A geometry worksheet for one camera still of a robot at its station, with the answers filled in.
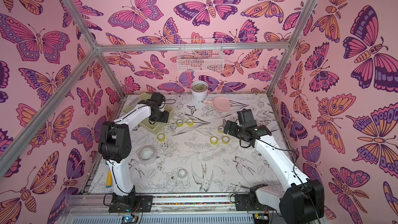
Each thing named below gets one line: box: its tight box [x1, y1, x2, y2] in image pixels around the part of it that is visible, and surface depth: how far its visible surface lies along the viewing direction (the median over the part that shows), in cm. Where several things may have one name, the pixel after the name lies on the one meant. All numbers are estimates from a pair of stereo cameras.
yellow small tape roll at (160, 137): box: [157, 133, 166, 143], surface depth 99 cm
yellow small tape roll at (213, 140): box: [210, 136, 218, 146], surface depth 96 cm
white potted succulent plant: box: [190, 80, 209, 103], surface depth 115 cm
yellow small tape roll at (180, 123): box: [176, 119, 184, 128], surface depth 105 cm
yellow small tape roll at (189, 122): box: [186, 118, 194, 128], surface depth 105 cm
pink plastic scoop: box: [203, 96, 231, 113], surface depth 116 cm
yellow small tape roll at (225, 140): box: [221, 135, 230, 145], surface depth 97 cm
